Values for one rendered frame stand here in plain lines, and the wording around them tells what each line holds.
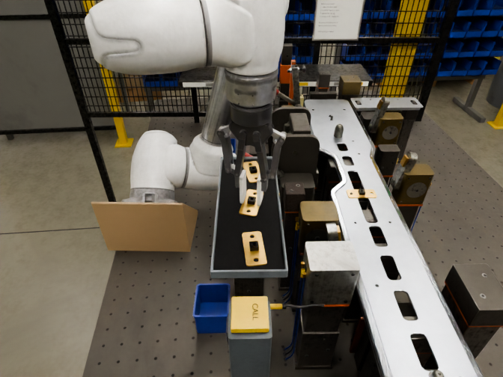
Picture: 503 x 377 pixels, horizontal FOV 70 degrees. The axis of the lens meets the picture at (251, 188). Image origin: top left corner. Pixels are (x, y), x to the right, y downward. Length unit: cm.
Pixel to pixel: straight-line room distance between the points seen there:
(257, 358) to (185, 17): 54
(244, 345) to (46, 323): 168
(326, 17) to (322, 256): 137
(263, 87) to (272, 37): 8
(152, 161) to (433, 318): 94
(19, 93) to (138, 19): 295
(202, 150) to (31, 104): 235
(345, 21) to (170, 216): 126
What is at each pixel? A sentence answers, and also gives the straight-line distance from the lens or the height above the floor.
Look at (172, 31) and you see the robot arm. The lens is 55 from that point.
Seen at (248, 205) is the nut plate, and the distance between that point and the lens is 78.
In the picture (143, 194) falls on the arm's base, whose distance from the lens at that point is 127.
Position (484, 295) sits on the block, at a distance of 93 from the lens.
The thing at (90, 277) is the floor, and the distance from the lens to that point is 231.
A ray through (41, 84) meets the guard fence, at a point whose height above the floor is 56.
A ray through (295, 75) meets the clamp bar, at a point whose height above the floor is 119.
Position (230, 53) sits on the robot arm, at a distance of 57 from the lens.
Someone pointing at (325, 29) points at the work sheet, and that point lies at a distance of 193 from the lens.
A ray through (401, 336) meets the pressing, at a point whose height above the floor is 100.
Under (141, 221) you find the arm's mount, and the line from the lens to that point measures 126.
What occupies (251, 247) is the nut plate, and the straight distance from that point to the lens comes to 68.
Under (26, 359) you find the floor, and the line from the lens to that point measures 215.
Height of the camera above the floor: 168
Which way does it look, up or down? 38 degrees down
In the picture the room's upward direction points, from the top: straight up
